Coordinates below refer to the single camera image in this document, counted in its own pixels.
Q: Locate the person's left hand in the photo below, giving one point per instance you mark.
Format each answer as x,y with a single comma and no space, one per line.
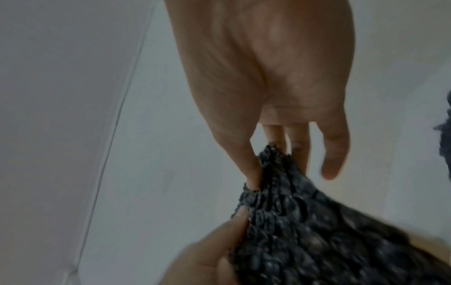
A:
208,250

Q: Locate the person's right hand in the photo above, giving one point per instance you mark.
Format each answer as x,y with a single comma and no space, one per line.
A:
264,55

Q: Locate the black bubble wrap sheet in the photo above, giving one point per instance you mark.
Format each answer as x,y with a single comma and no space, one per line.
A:
299,236

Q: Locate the paper box with tall flap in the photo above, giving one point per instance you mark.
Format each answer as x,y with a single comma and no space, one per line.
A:
433,247

